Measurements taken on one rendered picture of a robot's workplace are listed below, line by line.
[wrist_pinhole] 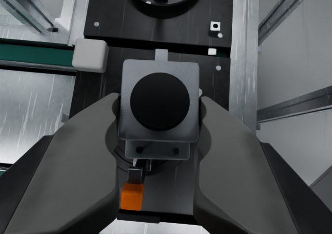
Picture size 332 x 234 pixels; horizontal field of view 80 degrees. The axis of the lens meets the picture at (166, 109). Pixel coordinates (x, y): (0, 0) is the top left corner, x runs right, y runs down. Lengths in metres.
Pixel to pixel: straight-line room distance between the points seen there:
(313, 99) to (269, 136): 0.19
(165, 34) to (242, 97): 0.16
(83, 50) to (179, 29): 0.15
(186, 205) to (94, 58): 0.25
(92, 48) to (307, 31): 0.46
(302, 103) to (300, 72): 0.23
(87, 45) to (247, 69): 0.25
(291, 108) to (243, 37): 0.15
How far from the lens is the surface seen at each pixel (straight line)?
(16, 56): 0.43
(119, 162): 0.29
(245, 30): 0.39
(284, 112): 0.32
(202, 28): 0.36
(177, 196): 0.31
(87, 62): 0.32
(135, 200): 0.21
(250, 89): 0.35
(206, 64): 0.33
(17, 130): 0.43
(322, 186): 0.30
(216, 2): 0.39
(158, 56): 0.16
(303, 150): 0.50
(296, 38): 0.55
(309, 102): 0.29
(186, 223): 0.33
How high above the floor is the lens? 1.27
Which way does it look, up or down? 81 degrees down
